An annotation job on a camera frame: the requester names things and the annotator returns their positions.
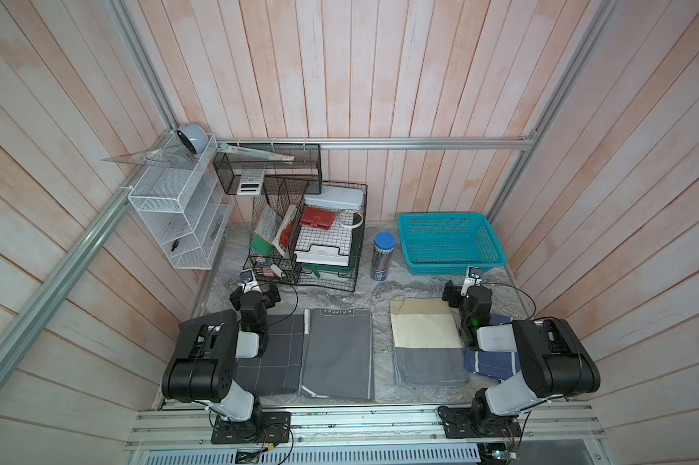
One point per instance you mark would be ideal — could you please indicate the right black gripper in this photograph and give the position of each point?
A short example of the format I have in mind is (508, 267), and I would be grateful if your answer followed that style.
(454, 291)

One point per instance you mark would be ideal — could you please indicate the white calculator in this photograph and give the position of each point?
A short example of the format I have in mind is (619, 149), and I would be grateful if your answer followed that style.
(251, 182)

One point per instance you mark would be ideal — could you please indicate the small round grey clock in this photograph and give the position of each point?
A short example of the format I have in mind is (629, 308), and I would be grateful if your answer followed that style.
(193, 137)

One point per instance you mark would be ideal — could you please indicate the clear triangle ruler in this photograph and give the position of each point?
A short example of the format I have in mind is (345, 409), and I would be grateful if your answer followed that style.
(167, 157)

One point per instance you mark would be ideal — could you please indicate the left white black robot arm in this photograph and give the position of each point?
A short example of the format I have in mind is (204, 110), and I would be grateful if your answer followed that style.
(203, 366)

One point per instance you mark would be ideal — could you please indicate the aluminium front rail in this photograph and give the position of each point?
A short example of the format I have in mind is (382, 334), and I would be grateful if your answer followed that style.
(361, 425)

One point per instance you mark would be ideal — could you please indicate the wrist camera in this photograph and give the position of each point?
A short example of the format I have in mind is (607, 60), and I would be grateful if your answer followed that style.
(248, 281)
(473, 276)

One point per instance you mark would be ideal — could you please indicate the blue lidded pen jar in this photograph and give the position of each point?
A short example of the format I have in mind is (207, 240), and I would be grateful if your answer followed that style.
(384, 245)

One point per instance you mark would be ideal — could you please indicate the black wire desk organizer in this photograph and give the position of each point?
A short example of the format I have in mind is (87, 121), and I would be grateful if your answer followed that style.
(305, 256)

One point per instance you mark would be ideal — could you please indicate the navy blue folded pillowcase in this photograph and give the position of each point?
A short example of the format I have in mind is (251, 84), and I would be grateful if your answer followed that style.
(495, 365)

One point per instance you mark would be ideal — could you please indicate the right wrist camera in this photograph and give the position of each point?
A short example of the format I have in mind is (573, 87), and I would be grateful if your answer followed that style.
(473, 276)

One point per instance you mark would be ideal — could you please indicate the white wire wall shelf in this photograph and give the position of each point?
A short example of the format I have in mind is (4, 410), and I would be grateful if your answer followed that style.
(186, 211)

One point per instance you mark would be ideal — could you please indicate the clear set square ruler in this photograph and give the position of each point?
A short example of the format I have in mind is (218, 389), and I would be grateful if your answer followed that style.
(242, 151)

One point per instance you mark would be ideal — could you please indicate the beige and grey pillowcase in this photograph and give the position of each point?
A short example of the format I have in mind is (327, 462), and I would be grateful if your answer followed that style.
(427, 348)

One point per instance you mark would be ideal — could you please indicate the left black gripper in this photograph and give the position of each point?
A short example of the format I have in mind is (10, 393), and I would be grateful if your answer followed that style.
(271, 295)

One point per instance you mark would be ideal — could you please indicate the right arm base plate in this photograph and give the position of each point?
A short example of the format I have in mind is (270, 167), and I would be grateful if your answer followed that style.
(476, 422)

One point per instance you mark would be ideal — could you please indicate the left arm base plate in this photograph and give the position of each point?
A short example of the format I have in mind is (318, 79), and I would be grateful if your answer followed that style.
(271, 428)

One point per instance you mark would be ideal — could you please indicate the red wallet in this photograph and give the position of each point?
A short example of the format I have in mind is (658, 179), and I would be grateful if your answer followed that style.
(317, 218)

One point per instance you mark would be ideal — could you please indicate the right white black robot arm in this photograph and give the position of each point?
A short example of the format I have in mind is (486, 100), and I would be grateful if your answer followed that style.
(553, 363)

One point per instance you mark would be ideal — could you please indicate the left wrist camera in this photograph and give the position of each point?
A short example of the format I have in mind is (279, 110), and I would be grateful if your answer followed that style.
(248, 281)

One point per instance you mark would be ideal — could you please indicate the teal plastic basket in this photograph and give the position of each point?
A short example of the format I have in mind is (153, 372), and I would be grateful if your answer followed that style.
(449, 243)

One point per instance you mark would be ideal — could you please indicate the dark grey checked pillowcase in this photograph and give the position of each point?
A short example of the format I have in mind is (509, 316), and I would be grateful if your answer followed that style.
(278, 371)

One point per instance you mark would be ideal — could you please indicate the white plastic box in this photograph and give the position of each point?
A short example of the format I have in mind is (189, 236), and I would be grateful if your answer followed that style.
(336, 198)

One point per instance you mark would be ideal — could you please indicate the plain grey pillowcase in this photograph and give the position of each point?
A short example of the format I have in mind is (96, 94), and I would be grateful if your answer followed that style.
(338, 361)

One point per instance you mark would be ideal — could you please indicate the green book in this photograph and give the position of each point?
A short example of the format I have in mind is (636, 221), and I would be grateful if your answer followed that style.
(261, 246)

